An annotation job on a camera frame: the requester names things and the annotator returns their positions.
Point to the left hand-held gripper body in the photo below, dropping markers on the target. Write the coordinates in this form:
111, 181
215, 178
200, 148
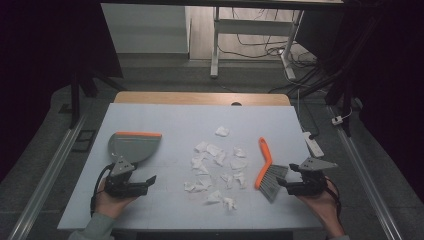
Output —
121, 168

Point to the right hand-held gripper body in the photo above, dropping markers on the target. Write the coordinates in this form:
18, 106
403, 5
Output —
310, 183

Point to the grey dustpan with orange edge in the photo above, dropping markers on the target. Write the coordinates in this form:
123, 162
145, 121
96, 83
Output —
135, 146

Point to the orange hand brush grey bristles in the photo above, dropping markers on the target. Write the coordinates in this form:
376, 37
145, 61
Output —
265, 160

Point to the pile of white paper scraps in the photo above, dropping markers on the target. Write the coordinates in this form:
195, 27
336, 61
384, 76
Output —
213, 166

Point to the person's right hand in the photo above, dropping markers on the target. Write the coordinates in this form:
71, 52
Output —
321, 208

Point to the person's left hand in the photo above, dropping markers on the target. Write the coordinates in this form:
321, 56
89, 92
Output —
111, 205

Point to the white power strip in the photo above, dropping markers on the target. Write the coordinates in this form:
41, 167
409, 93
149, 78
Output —
315, 148

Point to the black floor plate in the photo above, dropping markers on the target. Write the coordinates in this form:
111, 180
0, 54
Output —
84, 140

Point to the white plug adapter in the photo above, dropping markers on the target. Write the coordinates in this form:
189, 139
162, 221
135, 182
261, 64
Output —
337, 120

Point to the white board table cover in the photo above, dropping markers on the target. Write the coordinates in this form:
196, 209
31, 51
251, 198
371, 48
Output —
186, 120

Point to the black metal stand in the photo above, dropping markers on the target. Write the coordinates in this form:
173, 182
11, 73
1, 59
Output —
346, 100
75, 100

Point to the wooden table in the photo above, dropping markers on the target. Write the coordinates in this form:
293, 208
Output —
186, 98

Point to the black curtain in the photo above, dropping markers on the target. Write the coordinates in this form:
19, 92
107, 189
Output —
390, 66
36, 56

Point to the white cabinet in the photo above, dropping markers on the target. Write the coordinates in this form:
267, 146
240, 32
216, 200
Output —
146, 30

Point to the white-framed desk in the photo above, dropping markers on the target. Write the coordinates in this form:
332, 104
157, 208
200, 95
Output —
253, 26

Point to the aluminium floor rail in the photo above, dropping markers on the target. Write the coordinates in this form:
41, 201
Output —
366, 180
50, 176

